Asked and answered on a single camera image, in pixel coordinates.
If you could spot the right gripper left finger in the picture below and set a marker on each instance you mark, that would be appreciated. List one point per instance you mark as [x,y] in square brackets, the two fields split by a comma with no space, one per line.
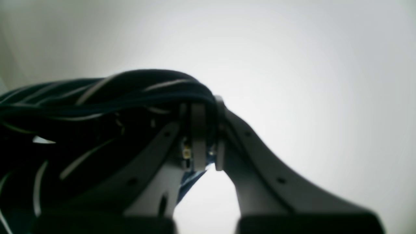
[140,197]

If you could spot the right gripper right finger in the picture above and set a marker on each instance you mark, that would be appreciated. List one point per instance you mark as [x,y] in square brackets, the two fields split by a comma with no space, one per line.
[273,198]

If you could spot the black white striped T-shirt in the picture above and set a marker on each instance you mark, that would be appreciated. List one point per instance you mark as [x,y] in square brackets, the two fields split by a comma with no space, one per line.
[60,139]

